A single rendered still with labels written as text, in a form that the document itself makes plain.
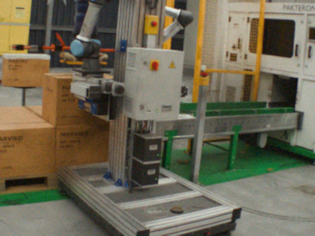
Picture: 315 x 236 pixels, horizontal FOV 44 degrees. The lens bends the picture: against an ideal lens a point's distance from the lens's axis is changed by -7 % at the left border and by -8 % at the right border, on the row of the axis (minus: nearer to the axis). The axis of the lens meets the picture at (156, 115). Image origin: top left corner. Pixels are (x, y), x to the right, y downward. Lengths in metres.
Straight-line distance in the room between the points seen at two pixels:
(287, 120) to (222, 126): 1.09
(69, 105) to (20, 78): 1.96
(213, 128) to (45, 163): 1.69
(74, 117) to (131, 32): 0.95
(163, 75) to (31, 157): 1.31
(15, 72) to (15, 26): 5.71
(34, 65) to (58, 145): 2.04
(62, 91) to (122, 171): 0.84
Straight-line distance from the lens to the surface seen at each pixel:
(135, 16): 2.89
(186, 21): 3.41
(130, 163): 3.03
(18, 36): 10.97
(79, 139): 3.53
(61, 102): 3.41
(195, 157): 3.82
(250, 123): 4.50
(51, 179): 3.54
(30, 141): 3.38
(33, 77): 5.33
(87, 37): 3.00
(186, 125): 3.90
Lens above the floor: 1.29
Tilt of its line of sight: 10 degrees down
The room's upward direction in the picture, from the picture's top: 5 degrees clockwise
